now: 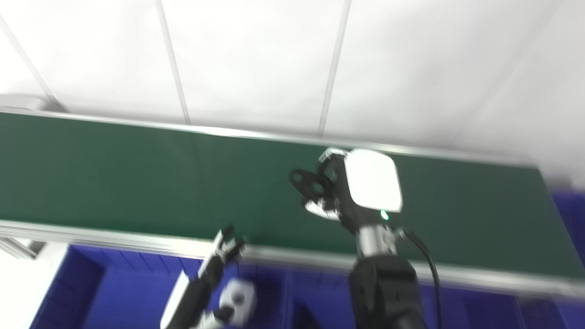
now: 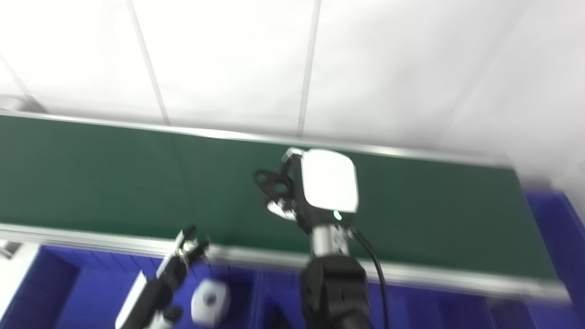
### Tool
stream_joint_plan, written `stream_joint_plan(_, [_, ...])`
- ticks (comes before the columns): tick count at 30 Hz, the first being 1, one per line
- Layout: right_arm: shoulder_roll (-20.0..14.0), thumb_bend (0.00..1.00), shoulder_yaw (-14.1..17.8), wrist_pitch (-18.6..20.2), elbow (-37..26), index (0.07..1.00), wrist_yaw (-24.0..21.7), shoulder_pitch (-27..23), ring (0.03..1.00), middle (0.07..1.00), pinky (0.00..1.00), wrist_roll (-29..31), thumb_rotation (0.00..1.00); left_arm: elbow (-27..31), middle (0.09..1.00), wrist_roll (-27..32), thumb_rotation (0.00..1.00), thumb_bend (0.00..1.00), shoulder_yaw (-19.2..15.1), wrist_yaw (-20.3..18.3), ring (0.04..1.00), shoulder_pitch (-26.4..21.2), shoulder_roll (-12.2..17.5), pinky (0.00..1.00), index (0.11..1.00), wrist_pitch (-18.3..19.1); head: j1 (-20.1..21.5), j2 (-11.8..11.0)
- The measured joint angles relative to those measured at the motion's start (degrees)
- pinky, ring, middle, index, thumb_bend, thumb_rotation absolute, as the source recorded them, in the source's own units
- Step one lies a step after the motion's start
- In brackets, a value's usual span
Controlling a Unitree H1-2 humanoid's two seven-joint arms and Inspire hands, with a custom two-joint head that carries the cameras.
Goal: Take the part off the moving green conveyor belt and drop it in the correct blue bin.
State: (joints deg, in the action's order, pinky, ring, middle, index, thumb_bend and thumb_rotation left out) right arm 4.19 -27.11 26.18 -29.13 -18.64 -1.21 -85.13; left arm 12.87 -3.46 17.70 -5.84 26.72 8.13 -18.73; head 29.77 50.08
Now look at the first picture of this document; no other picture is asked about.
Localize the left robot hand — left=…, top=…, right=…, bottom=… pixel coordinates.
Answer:
left=160, top=225, right=250, bottom=329

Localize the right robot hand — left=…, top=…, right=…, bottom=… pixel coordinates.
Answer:
left=304, top=147, right=404, bottom=234

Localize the black flange part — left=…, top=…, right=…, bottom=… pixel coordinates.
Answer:
left=290, top=169, right=335, bottom=200

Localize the white block part with hole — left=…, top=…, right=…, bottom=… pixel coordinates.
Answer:
left=218, top=279, right=257, bottom=328

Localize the green conveyor belt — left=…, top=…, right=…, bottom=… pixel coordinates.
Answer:
left=0, top=94, right=585, bottom=300
left=0, top=112, right=585, bottom=280

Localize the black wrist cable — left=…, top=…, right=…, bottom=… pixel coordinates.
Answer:
left=397, top=230, right=442, bottom=329

